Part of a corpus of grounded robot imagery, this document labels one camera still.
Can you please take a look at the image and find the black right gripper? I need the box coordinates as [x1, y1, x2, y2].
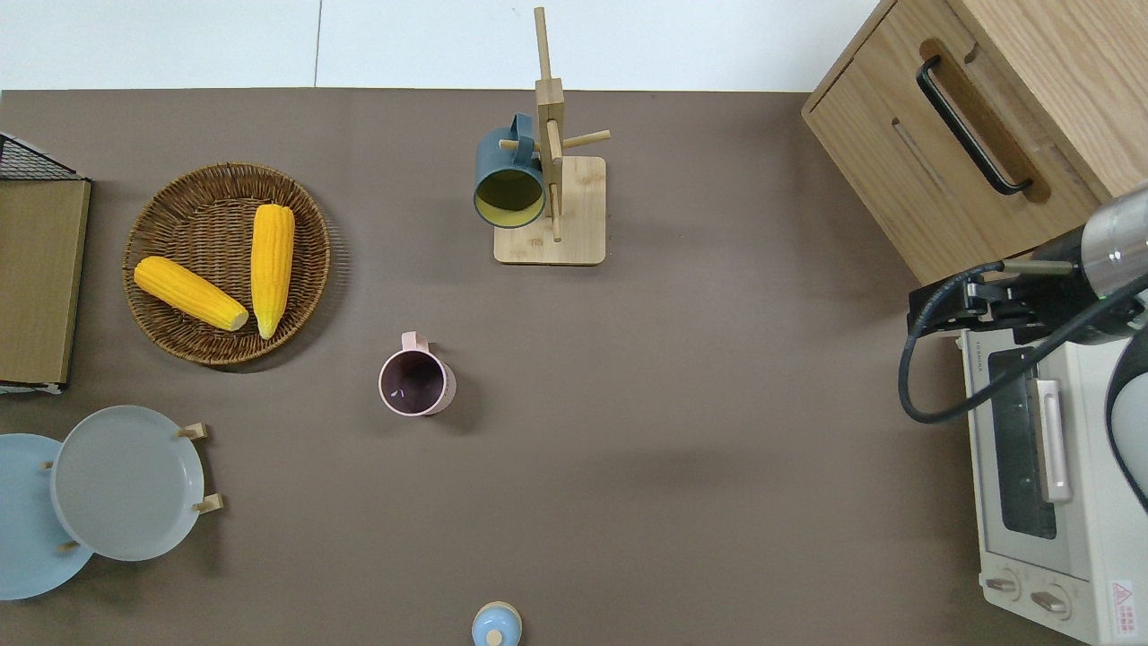
[908, 229, 1142, 347]

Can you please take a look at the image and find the pink mug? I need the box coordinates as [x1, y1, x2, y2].
[378, 331, 457, 418]

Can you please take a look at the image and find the white toaster oven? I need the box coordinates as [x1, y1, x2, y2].
[961, 327, 1148, 646]

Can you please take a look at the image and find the brown table mat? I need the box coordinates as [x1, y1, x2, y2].
[0, 88, 1077, 646]

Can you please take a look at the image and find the wooden mug tree stand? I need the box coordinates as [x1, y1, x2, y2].
[493, 7, 613, 266]

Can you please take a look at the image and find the dark blue mug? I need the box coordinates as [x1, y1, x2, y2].
[473, 112, 547, 230]

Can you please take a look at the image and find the blue dome bell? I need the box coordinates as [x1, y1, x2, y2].
[472, 601, 523, 646]

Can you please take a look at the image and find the yellow corn cob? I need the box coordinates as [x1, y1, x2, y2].
[134, 256, 249, 332]
[250, 204, 296, 340]

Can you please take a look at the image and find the brown wicker tray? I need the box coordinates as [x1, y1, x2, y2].
[122, 162, 332, 367]

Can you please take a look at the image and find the wooden plate rack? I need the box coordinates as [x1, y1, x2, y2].
[36, 422, 225, 553]

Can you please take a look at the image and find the grey plate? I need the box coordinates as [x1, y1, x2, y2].
[50, 406, 205, 563]

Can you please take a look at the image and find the light blue plate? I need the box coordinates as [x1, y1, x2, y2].
[0, 433, 95, 601]

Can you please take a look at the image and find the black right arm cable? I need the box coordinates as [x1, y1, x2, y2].
[898, 260, 1148, 424]

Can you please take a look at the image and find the wooden box with black handle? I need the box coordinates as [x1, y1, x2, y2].
[801, 0, 1148, 286]

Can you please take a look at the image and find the wire basket with wooden step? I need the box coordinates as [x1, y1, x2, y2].
[0, 133, 93, 396]

